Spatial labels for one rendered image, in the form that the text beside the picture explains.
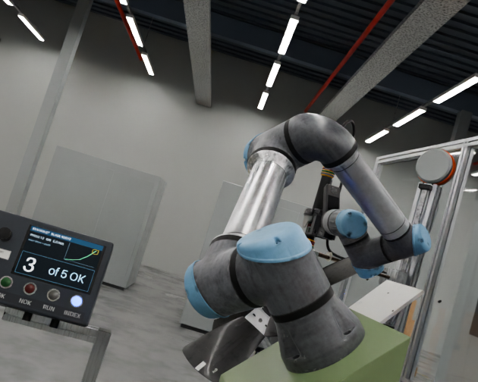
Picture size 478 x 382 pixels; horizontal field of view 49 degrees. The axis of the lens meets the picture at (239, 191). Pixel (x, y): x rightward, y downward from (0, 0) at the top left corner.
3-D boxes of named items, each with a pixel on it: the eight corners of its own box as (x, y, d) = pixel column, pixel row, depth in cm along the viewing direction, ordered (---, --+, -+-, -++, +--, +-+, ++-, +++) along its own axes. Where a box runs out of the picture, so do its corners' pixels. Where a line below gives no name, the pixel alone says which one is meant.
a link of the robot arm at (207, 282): (225, 278, 88) (294, 107, 127) (167, 297, 97) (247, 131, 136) (268, 320, 92) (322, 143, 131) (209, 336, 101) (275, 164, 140)
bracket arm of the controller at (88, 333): (108, 343, 123) (111, 330, 123) (107, 346, 120) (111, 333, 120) (4, 316, 118) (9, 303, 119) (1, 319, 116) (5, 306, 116)
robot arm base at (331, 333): (373, 345, 84) (346, 290, 83) (288, 385, 85) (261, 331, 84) (355, 315, 99) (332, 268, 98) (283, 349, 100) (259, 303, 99)
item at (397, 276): (389, 288, 218) (394, 268, 219) (404, 293, 213) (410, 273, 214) (377, 285, 211) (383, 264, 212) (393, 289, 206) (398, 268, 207)
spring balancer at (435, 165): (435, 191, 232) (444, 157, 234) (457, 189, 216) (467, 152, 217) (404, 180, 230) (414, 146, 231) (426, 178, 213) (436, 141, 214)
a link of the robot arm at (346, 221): (350, 246, 137) (336, 217, 136) (334, 243, 148) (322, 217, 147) (375, 232, 138) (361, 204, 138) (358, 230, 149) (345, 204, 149)
